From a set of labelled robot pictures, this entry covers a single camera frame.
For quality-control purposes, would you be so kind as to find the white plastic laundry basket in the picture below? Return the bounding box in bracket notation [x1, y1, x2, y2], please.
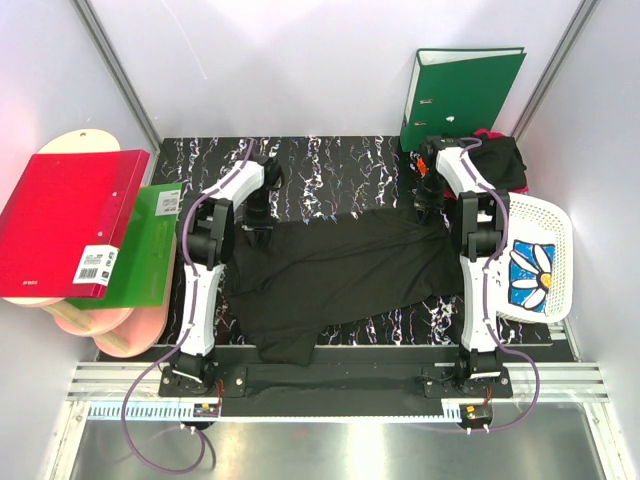
[496, 193, 573, 324]

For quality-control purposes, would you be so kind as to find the white printed t shirt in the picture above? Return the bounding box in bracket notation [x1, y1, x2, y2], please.
[498, 239, 557, 321]

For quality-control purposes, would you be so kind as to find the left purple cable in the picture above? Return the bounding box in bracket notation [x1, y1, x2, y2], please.
[119, 138, 259, 476]

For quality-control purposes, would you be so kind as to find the black t shirt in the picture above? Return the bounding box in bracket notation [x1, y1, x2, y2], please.
[223, 207, 463, 366]

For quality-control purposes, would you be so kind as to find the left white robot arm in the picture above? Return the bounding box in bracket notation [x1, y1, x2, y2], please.
[170, 145, 285, 395]

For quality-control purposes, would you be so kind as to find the black marbled table mat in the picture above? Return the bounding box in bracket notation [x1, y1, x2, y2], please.
[151, 136, 463, 346]

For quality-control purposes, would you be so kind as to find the red ring binder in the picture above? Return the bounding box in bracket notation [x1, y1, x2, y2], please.
[1, 150, 150, 299]

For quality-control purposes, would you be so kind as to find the green lever arch binder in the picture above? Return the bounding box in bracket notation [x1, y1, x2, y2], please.
[400, 47, 526, 152]

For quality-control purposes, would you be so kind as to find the green plastic folder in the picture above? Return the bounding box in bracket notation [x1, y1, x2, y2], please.
[68, 183, 182, 310]

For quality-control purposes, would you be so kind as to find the aluminium frame profile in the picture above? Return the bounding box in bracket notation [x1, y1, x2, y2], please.
[67, 362, 609, 403]

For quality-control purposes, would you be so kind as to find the white slotted cable duct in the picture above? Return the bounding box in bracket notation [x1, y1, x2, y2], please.
[88, 401, 221, 421]

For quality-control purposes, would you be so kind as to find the folded dark shirts pile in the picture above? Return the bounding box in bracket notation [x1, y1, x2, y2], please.
[469, 129, 529, 194]

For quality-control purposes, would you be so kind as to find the orange garment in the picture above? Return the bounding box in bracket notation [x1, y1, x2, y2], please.
[416, 156, 429, 177]

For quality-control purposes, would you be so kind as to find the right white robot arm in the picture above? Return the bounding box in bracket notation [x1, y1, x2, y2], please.
[416, 136, 509, 397]

